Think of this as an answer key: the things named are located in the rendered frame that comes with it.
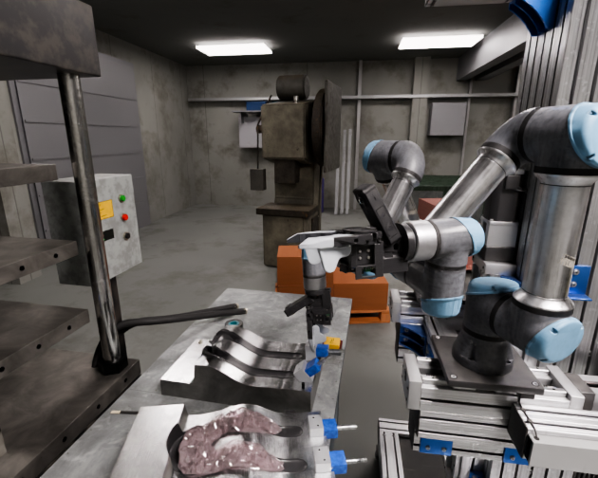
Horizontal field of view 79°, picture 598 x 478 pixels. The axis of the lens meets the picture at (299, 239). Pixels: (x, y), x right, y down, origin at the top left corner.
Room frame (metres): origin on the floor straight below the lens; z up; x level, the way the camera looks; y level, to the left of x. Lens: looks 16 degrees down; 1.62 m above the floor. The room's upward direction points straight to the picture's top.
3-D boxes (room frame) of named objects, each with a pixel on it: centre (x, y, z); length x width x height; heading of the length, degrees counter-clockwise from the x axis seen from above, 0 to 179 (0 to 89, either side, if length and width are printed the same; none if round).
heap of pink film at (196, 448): (0.74, 0.17, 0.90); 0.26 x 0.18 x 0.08; 96
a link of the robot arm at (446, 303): (0.69, -0.28, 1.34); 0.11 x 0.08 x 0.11; 17
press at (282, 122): (4.72, 0.05, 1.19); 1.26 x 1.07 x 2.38; 170
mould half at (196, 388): (1.11, 0.18, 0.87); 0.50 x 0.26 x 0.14; 78
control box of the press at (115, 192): (1.46, 0.83, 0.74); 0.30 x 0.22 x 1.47; 168
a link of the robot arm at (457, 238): (0.67, -0.29, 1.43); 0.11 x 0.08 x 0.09; 107
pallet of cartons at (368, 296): (3.32, -0.29, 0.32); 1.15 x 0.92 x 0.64; 83
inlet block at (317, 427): (0.82, -0.09, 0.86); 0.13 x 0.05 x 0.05; 96
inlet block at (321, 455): (0.72, -0.10, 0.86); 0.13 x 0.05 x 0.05; 96
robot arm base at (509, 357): (0.88, -0.50, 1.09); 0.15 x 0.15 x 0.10
